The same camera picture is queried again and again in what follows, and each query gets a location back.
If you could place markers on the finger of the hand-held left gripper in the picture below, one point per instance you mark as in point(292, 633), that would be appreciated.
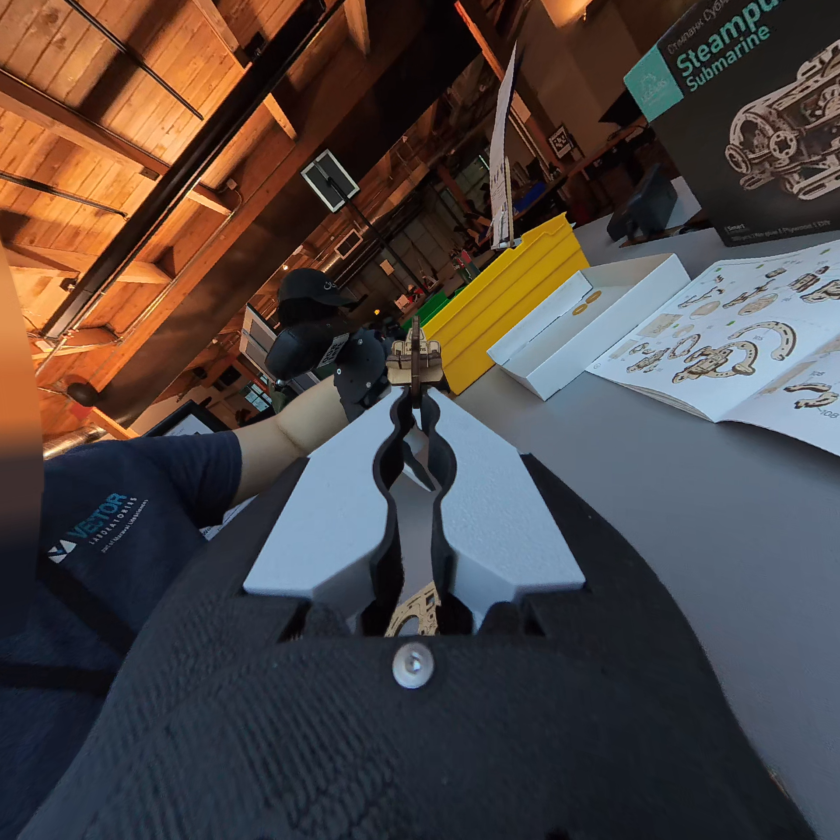
point(413, 453)

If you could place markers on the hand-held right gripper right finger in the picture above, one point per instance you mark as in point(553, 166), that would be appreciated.
point(505, 525)

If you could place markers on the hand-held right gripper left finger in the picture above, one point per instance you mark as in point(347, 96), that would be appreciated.
point(321, 525)

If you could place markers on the small wooden model assembly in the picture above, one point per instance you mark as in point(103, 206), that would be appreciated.
point(407, 367)

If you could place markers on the person's left forearm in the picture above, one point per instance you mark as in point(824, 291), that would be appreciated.
point(275, 446)

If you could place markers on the black model kit box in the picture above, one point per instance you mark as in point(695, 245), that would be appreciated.
point(722, 164)

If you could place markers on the green plastic bin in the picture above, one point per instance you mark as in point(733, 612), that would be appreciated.
point(439, 305)

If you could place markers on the laser-cut plywood sheet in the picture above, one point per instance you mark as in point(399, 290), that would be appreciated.
point(413, 613)

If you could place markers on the yellow plastic bin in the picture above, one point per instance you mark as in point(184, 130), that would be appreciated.
point(499, 308)

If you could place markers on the framed fiducial marker sign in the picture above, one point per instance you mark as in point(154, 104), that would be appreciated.
point(190, 420)

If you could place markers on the hanging light panel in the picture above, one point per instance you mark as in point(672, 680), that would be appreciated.
point(330, 180)

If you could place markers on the white cardboard tray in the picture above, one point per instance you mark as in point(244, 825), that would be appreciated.
point(590, 341)

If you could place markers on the person's dark blue shirt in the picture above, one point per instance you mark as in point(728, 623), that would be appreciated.
point(98, 590)

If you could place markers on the group of yellow rubber bands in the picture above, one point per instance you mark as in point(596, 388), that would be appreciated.
point(593, 296)

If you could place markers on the white standing sign board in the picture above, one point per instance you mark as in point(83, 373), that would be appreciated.
point(502, 131)

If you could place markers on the open instruction booklet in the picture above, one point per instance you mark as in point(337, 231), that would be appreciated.
point(754, 394)

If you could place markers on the small fiducial marker sign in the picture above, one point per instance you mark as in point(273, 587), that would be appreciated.
point(560, 140)

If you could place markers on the black device on stand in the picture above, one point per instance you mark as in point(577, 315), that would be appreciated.
point(646, 203)

